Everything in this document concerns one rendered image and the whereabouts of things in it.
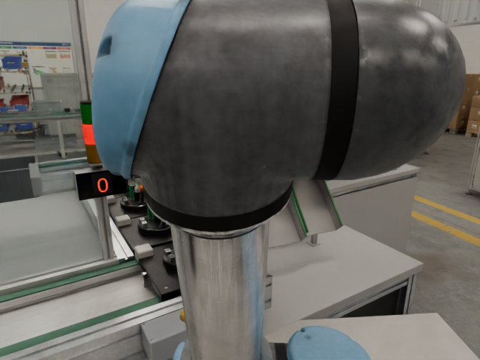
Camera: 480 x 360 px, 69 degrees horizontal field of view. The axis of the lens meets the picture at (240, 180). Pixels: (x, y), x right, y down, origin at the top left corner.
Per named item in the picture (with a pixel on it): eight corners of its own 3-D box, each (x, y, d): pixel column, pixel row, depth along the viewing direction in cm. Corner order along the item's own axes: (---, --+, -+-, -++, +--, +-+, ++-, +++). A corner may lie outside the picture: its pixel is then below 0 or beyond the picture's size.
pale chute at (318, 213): (336, 230, 115) (343, 225, 112) (301, 237, 111) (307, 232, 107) (308, 157, 127) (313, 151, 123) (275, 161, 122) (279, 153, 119)
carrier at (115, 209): (178, 213, 139) (176, 182, 135) (115, 226, 127) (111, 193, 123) (158, 195, 158) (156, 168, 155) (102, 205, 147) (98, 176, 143)
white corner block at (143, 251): (154, 261, 104) (153, 248, 103) (138, 265, 102) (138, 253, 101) (149, 254, 108) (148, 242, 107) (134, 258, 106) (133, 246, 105)
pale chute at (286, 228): (301, 241, 108) (307, 236, 104) (262, 248, 104) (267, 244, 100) (274, 163, 120) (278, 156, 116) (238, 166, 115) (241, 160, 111)
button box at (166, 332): (238, 330, 84) (238, 308, 82) (151, 366, 74) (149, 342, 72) (223, 313, 90) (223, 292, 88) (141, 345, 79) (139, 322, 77)
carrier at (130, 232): (205, 237, 119) (203, 202, 115) (133, 256, 107) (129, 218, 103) (178, 213, 138) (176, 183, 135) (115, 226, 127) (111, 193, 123)
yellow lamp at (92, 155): (109, 162, 92) (107, 143, 90) (89, 164, 89) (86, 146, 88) (106, 158, 96) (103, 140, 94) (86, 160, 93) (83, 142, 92)
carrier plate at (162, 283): (245, 273, 98) (245, 266, 97) (161, 301, 86) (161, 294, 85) (207, 238, 118) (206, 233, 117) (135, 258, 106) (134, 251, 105)
